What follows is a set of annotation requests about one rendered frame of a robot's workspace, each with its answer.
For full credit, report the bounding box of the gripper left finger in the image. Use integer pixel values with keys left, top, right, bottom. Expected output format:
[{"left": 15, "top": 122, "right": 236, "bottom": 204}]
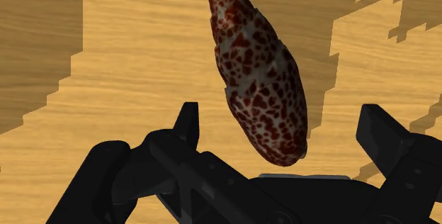
[{"left": 45, "top": 101, "right": 301, "bottom": 224}]

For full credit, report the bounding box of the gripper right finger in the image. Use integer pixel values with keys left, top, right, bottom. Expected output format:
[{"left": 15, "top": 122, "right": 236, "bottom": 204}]
[{"left": 355, "top": 103, "right": 442, "bottom": 224}]

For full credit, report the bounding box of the red spotted white seashell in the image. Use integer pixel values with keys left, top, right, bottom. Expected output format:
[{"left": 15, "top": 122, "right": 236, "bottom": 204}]
[{"left": 205, "top": 0, "right": 309, "bottom": 167}]

